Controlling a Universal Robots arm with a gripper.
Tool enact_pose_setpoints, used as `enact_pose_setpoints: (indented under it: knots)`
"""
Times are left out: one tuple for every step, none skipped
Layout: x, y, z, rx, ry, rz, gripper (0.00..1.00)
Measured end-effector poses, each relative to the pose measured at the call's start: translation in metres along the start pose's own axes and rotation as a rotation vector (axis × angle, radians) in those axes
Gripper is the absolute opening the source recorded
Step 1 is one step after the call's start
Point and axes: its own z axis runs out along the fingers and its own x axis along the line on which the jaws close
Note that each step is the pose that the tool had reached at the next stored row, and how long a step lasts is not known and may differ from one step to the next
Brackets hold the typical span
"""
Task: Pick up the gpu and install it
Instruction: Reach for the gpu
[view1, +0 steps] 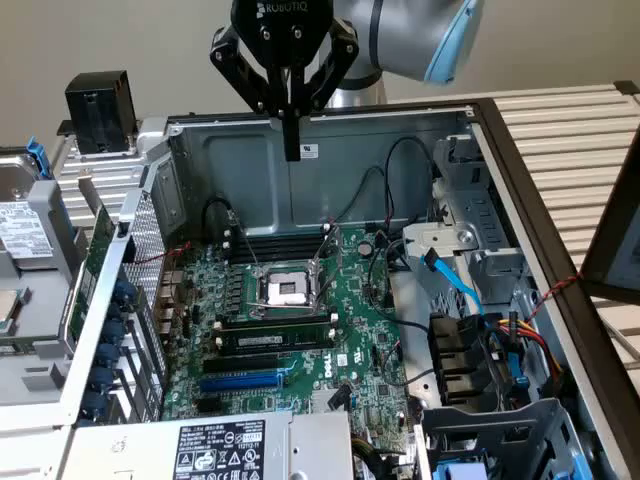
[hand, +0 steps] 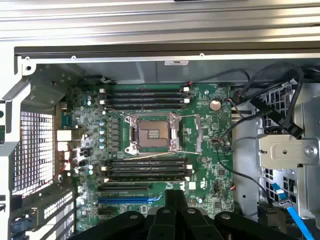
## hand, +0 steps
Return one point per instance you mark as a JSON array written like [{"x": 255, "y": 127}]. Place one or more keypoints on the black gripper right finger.
[{"x": 187, "y": 225}]

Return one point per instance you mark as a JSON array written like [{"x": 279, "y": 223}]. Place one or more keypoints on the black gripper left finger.
[{"x": 165, "y": 225}]

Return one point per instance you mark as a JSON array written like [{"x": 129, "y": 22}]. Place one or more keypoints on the blue long expansion slot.
[{"x": 125, "y": 200}]

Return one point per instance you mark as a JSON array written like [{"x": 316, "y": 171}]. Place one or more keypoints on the black long expansion slot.
[{"x": 125, "y": 188}]

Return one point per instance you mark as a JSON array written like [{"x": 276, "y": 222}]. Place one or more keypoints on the black RAM slot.
[
  {"x": 147, "y": 161},
  {"x": 147, "y": 167},
  {"x": 106, "y": 179},
  {"x": 147, "y": 94},
  {"x": 147, "y": 100},
  {"x": 147, "y": 106},
  {"x": 147, "y": 87},
  {"x": 147, "y": 172}
]

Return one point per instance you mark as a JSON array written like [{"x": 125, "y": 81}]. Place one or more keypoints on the black short expansion slot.
[{"x": 105, "y": 212}]

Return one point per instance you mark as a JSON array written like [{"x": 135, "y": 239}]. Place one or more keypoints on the silver socket locking lever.
[
  {"x": 150, "y": 155},
  {"x": 187, "y": 152}
]

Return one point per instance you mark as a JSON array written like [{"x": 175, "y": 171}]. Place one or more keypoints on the green motherboard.
[{"x": 212, "y": 155}]

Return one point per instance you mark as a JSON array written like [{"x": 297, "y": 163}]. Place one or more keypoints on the silver socket cover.
[{"x": 197, "y": 135}]

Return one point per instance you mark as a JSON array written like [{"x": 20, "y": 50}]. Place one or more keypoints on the silver CPU socket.
[{"x": 153, "y": 133}]

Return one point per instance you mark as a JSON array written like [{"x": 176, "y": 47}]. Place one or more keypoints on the silver coin battery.
[{"x": 215, "y": 105}]

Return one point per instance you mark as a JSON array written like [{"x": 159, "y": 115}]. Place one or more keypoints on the grey metal PC case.
[{"x": 150, "y": 72}]

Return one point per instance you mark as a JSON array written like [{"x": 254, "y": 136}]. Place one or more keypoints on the grey metal disk bay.
[{"x": 310, "y": 112}]

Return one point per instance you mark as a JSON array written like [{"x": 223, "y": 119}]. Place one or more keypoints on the silver disk bay bracket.
[{"x": 285, "y": 150}]

